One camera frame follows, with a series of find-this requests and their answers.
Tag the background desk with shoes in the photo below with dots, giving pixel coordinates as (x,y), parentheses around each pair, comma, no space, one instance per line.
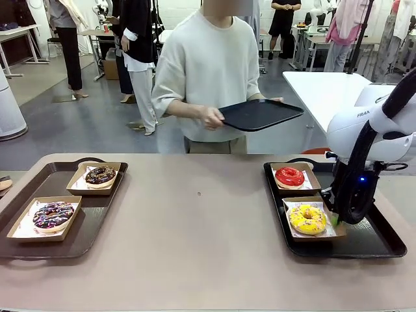
(16,32)

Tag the person's left hand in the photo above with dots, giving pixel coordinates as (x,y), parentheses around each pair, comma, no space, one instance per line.
(277,99)

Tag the black serving tray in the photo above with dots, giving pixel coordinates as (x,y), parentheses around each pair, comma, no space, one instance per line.
(260,113)

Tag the chocolate glazed sprinkle donut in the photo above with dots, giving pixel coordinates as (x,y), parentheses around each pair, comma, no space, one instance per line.
(97,178)

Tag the bystander in black coat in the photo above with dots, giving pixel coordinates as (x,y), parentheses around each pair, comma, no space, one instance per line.
(139,39)

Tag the bystander in black trousers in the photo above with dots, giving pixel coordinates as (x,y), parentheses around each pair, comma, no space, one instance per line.
(73,48)

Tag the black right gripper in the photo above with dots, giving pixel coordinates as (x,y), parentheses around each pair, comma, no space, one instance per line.
(362,185)

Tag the person's left forearm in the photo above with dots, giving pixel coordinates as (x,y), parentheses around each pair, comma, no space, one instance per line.
(260,97)

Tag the orange round stool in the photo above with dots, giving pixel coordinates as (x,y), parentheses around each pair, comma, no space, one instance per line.
(317,150)

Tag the bystander in pink top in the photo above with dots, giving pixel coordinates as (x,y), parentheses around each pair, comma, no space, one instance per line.
(339,35)

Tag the person's right forearm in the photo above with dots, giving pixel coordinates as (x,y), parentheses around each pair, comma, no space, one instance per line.
(185,109)

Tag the background wooden top desk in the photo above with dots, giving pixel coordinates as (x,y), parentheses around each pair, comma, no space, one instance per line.
(97,32)

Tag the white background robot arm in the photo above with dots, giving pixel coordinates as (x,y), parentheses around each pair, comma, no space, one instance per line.
(317,13)
(101,9)

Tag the red glazed donut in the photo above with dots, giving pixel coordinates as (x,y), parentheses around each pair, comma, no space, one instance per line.
(284,182)

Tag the background white frame workbench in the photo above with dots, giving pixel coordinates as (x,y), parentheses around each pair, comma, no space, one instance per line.
(312,37)

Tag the black backpack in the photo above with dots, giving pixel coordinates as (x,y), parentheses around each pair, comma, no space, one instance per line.
(289,48)

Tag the bystander in grey clothes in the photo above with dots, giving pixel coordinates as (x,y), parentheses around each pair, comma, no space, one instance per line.
(258,16)

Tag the hanging grey patterned garment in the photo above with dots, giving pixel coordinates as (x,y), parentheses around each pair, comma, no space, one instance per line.
(385,48)

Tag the brown cardboard food box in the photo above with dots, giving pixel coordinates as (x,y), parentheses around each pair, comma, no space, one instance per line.
(318,239)
(91,192)
(35,240)
(299,193)

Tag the yellow glazed sprinkle donut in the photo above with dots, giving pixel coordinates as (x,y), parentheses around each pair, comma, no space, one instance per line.
(300,224)

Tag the purple glazed sprinkle donut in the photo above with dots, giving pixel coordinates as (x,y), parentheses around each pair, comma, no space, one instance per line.
(45,221)

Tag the tan object at table edge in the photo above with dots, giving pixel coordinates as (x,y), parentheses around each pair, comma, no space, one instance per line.
(5,183)

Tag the person in beige sweater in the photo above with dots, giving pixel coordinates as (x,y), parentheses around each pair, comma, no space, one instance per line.
(211,65)

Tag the bystander in black shorts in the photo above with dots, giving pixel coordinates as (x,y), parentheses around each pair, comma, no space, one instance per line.
(282,22)

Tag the white cylindrical pedestal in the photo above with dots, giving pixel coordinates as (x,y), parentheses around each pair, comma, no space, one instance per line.
(9,110)

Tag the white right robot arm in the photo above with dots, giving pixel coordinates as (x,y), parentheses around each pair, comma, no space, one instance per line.
(354,126)

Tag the white side table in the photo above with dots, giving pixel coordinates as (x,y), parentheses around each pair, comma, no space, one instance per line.
(325,94)

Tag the brown cardboard carton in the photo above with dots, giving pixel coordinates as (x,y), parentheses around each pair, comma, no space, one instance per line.
(110,66)

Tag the person's right hand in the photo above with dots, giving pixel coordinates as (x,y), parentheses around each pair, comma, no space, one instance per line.
(211,118)

